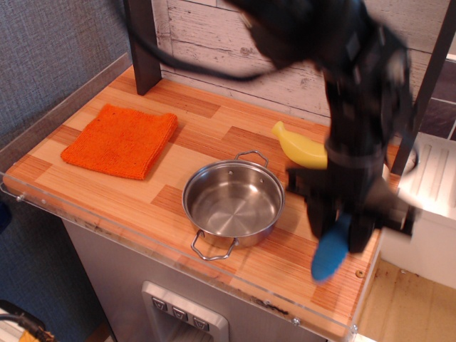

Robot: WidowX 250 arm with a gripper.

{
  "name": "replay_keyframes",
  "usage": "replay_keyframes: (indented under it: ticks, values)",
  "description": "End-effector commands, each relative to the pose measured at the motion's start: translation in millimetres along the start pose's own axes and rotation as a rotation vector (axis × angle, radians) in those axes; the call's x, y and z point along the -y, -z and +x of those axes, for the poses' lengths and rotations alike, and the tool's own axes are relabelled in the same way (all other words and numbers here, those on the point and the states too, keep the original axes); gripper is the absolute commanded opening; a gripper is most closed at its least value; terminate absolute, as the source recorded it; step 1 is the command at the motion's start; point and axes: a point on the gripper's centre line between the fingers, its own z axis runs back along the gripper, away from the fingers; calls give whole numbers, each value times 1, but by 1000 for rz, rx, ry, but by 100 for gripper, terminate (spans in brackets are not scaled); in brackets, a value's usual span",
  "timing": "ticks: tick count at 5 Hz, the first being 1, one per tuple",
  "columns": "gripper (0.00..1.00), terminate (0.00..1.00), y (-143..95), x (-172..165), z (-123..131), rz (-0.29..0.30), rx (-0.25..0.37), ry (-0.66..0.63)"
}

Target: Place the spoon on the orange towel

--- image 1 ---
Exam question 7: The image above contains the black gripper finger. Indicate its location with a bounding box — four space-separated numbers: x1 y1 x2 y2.
348 215 375 254
306 198 337 238

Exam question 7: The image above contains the silver button panel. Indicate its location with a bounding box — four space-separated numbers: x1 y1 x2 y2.
142 281 229 341

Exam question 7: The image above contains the grey toy kitchen cabinet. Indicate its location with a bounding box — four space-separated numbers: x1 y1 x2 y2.
64 221 323 341

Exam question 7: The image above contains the steel pot with handles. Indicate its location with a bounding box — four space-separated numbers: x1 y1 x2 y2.
182 150 285 261

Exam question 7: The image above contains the dark left shelf post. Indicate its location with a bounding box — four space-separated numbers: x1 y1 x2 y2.
123 0 162 95

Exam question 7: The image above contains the yellow toy banana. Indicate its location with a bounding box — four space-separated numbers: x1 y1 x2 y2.
271 121 328 170

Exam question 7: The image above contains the white toy sink unit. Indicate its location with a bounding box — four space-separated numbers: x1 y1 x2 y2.
379 53 456 291

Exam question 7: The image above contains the dark right shelf post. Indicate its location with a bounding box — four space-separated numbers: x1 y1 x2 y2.
391 0 455 176

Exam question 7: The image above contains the dark shelf post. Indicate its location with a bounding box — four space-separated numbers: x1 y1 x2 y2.
391 0 455 176
123 0 162 95

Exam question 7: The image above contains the blue handled metal spoon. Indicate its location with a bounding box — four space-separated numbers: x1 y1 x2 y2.
311 214 351 283

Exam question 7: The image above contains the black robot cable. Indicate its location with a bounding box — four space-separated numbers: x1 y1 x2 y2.
117 0 423 179

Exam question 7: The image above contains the yellow black object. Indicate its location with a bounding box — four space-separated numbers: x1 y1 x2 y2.
1 313 56 342

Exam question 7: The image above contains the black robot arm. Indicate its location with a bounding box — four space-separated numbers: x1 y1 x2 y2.
234 1 417 253

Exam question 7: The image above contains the orange knitted cloth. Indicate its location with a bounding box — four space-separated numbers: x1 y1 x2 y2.
61 104 178 180

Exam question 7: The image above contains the clear acrylic edge guard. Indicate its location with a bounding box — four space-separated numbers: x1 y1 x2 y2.
3 166 381 341

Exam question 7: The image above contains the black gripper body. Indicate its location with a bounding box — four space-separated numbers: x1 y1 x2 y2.
287 158 420 235

